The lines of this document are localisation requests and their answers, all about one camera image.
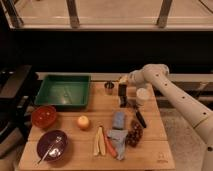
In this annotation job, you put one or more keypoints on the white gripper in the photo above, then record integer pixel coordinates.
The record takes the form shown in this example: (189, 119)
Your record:
(128, 79)

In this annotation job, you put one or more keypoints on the red bowl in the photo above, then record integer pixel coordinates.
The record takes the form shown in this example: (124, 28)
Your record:
(43, 116)

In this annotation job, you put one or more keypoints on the orange carrot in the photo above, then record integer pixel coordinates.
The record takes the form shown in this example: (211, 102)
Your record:
(109, 146)

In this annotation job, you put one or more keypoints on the small metal cup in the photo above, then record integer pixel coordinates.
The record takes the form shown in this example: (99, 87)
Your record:
(109, 86)

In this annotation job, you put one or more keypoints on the blue-grey cloth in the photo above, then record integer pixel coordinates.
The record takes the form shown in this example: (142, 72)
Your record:
(118, 138)

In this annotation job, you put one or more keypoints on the purple bowl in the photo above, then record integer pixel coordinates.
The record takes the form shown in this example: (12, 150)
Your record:
(46, 140)

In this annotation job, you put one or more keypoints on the black side equipment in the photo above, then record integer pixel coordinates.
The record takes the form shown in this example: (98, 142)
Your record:
(17, 91)

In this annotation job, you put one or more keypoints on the small black metal clip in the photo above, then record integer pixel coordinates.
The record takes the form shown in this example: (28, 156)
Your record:
(122, 101)

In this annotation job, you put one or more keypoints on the dark grape bunch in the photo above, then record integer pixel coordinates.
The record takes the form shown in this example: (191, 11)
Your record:
(135, 134)

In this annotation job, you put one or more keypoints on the white plastic cup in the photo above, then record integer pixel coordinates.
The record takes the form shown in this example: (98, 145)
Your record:
(142, 95)

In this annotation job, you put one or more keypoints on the wooden board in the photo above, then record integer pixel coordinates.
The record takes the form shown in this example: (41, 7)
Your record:
(88, 148)

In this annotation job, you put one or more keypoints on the metal spoon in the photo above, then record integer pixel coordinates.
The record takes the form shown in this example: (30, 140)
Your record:
(58, 139)

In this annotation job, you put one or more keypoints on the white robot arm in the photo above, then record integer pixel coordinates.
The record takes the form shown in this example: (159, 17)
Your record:
(195, 113)

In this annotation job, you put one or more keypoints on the green plastic tray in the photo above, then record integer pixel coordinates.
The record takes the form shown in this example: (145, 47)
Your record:
(64, 91)

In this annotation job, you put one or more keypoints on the yellow apple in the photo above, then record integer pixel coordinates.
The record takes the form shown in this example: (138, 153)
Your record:
(83, 122)

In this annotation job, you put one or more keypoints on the black handled knife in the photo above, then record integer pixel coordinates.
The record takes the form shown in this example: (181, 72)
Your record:
(138, 115)

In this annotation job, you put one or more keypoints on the pale yellow banana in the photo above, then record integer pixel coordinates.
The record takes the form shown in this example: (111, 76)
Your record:
(99, 143)

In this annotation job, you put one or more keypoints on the black eraser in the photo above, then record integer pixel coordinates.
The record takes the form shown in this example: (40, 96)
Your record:
(122, 89)

